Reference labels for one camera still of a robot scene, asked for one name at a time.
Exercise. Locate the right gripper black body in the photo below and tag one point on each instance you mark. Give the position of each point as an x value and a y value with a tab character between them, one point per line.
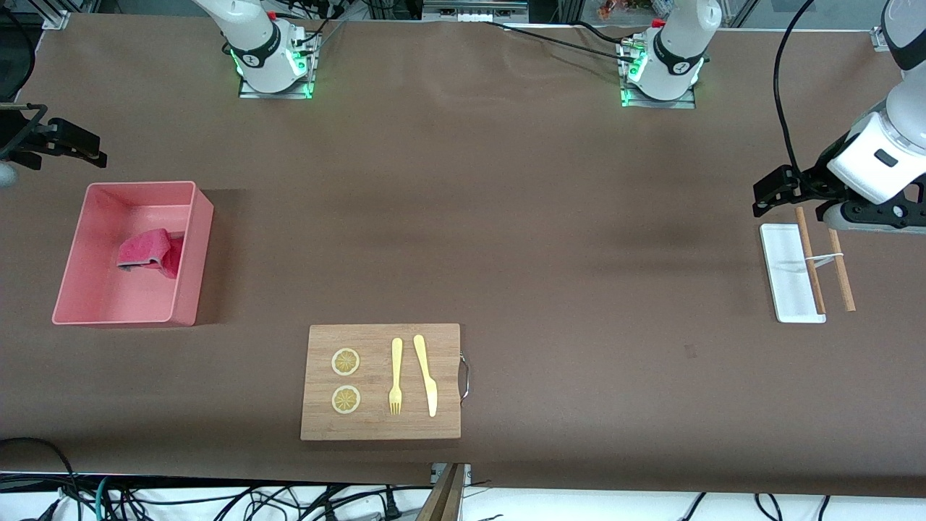
16	133

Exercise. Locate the pink microfibre cloth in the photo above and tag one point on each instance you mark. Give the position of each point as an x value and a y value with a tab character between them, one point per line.
145	247

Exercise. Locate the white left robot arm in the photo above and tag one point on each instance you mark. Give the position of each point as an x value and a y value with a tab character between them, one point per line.
673	65

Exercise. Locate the white rubber band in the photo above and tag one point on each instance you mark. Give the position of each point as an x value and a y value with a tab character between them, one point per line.
825	257

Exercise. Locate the white rectangular tray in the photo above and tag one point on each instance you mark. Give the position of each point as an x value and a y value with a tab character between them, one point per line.
785	275

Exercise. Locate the pink plastic bin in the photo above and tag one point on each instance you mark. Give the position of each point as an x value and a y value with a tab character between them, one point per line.
94	293

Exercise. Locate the silver metal box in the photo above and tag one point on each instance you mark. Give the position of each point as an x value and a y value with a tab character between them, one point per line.
470	11

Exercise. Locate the lemon slice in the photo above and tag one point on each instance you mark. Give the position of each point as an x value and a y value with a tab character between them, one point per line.
346	362
346	400

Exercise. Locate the wooden cutting board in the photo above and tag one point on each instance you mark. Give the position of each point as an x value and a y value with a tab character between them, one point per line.
441	347

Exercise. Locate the yellow plastic fork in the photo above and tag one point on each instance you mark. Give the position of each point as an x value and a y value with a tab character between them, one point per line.
396	362

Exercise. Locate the yellow plastic knife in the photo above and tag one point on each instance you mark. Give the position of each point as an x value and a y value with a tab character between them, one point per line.
427	376

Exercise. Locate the wooden beam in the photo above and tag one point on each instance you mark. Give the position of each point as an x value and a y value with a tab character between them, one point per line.
445	499

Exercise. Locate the black power plug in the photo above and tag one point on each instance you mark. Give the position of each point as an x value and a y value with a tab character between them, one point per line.
391	510

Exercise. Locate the aluminium frame corner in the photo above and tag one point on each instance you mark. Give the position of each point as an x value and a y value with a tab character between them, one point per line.
877	40
56	18

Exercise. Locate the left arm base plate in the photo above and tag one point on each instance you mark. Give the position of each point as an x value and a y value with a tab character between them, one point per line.
680	104

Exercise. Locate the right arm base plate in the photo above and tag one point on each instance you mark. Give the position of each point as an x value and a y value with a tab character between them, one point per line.
289	95

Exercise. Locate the metal bracket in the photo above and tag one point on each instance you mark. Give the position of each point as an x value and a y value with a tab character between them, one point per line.
466	472

